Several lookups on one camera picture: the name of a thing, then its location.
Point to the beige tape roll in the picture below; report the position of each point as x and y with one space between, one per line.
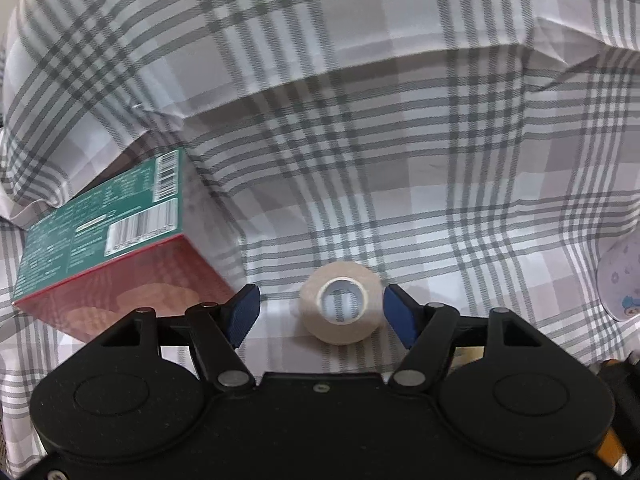
341 303

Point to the yellow cardboard box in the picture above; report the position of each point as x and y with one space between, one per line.
464 356

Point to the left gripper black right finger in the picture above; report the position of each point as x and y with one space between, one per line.
427 332

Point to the red green carton box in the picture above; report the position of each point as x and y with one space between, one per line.
153 236

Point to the purple-lid cartoon bottle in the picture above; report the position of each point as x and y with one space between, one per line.
618 278

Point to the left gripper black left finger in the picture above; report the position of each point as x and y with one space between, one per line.
216 331

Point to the grey plaid tablecloth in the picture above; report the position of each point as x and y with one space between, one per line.
483 153

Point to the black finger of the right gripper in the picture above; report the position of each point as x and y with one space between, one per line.
622 378

